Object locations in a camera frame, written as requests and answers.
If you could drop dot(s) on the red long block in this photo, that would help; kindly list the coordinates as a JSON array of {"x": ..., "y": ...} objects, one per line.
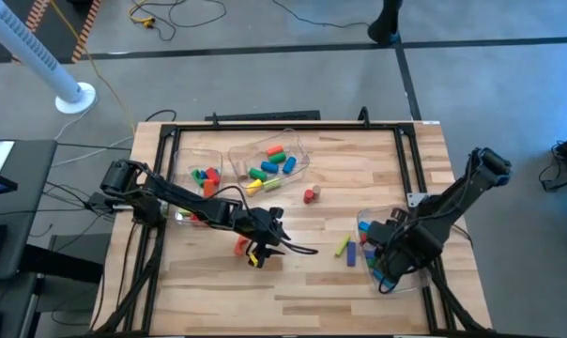
[{"x": 363, "y": 238}]

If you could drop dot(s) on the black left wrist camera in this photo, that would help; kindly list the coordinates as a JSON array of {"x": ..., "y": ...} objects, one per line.
[{"x": 276, "y": 213}]

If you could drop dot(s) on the light green cylinder block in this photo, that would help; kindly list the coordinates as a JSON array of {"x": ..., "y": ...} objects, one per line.
[{"x": 271, "y": 184}]

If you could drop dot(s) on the purple long block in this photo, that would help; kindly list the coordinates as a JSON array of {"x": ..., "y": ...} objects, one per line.
[{"x": 351, "y": 254}]

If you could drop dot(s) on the black cone base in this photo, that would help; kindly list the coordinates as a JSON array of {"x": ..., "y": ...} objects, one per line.
[{"x": 386, "y": 23}]

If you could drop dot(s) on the black power strip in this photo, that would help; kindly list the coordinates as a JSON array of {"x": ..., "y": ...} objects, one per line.
[{"x": 265, "y": 115}]

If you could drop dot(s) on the clear plastic bin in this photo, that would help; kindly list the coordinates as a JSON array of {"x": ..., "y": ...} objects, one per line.
[
  {"x": 297, "y": 141},
  {"x": 185, "y": 162},
  {"x": 419, "y": 284}
]

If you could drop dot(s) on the blue cylinder block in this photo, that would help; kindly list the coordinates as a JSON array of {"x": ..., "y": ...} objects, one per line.
[
  {"x": 289, "y": 164},
  {"x": 269, "y": 167}
]

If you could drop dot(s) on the red cylinder block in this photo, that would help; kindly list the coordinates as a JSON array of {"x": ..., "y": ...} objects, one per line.
[
  {"x": 275, "y": 150},
  {"x": 308, "y": 196}
]

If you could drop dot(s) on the small yellow block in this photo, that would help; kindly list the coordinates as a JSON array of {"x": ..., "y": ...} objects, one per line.
[{"x": 253, "y": 259}]

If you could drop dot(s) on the orange striped floor mat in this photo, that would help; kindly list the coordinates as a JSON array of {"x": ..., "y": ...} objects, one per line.
[{"x": 84, "y": 28}]

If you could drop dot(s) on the white standing fan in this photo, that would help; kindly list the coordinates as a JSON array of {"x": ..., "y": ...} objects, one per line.
[{"x": 35, "y": 51}]

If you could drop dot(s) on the light green arch block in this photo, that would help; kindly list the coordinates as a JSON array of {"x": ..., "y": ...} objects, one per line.
[{"x": 185, "y": 213}]

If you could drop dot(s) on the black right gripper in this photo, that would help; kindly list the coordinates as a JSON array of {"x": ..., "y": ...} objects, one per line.
[{"x": 405, "y": 253}]

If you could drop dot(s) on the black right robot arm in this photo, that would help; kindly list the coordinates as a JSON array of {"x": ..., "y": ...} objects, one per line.
[{"x": 466, "y": 192}]

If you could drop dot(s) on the tan cylinder block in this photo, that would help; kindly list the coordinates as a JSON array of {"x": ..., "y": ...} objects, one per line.
[
  {"x": 316, "y": 190},
  {"x": 242, "y": 169}
]

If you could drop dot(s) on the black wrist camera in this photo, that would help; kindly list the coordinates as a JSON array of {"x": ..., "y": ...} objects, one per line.
[
  {"x": 400, "y": 214},
  {"x": 276, "y": 213}
]

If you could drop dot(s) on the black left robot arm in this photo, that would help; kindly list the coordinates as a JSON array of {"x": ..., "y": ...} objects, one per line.
[{"x": 171, "y": 197}]

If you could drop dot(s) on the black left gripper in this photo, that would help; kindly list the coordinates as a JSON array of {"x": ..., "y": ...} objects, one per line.
[{"x": 260, "y": 225}]

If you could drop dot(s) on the yellow cylinder block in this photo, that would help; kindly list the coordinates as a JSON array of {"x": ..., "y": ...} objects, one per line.
[{"x": 254, "y": 187}]

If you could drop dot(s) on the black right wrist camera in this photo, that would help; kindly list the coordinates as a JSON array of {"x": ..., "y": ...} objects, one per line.
[{"x": 400, "y": 214}]

